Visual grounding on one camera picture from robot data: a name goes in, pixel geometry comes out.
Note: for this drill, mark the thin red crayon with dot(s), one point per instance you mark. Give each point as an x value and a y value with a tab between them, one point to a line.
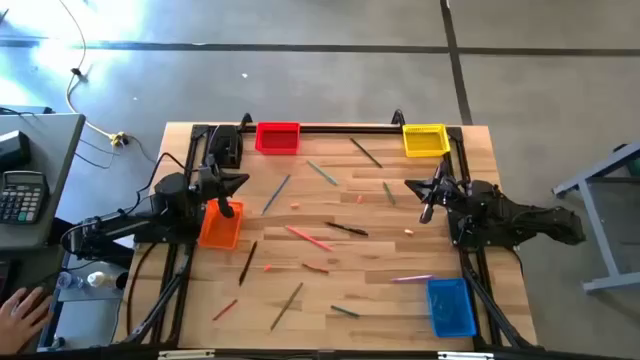
225	310

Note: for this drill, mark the black pen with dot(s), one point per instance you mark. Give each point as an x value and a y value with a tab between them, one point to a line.
346	229

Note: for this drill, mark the short green crayon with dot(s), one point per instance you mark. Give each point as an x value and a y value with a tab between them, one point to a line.
389	193

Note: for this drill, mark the black desk calculator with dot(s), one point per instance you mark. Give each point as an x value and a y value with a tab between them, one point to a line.
22	197

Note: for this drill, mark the grey metal bench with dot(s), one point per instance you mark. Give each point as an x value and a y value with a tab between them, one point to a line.
598	230

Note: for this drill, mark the white plastic bottle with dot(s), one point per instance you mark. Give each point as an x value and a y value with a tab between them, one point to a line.
100	279

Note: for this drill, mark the silver metal bracket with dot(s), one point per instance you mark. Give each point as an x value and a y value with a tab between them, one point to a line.
185	354
465	355

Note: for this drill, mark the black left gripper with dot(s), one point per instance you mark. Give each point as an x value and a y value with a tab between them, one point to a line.
210	185

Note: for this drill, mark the clear plastic bottle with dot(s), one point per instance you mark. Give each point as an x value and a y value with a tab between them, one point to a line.
70	281

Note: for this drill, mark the blue plastic bin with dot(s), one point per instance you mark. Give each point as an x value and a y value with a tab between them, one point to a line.
450	310

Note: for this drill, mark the light purple pen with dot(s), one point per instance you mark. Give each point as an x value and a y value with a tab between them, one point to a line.
412	278

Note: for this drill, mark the yellow plastic bin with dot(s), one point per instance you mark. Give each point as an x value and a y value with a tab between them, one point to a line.
425	142

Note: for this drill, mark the black desk device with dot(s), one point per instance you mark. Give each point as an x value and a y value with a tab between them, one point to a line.
12	150

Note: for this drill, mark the blue pencil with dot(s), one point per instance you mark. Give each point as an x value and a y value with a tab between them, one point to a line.
275	194

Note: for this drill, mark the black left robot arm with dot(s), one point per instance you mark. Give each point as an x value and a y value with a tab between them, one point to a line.
170	200

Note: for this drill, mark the black aluminium table frame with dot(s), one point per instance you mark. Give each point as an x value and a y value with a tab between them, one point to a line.
340	129

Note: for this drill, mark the teal pen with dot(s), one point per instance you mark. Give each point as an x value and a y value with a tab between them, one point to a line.
322	173

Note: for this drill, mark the person's hand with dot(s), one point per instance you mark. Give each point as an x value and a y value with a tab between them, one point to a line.
22	320

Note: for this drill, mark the brown pencil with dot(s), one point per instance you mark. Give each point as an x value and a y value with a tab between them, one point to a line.
286	306

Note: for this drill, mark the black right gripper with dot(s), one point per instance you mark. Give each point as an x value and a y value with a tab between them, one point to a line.
444	192

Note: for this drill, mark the red pencil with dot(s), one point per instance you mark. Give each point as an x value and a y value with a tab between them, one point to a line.
309	238

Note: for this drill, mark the red plastic bin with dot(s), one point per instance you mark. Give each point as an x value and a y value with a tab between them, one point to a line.
277	140

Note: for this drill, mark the dark green crayon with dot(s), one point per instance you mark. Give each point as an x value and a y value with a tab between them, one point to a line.
345	311

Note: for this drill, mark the thin dark pen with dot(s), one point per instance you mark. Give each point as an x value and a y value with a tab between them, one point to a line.
366	153

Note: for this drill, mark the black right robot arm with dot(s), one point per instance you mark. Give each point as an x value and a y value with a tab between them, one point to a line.
500	210

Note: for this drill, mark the grey desk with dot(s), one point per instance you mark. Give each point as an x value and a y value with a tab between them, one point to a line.
60	150

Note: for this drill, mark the orange plastic bin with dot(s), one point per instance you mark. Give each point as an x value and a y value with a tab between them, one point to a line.
220	232

